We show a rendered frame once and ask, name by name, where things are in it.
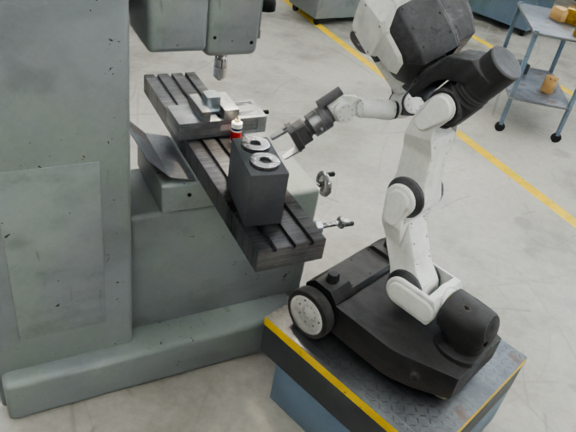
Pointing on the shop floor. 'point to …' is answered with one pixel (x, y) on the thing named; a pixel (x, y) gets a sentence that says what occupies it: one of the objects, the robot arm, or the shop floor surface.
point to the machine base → (142, 357)
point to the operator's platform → (373, 387)
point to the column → (63, 180)
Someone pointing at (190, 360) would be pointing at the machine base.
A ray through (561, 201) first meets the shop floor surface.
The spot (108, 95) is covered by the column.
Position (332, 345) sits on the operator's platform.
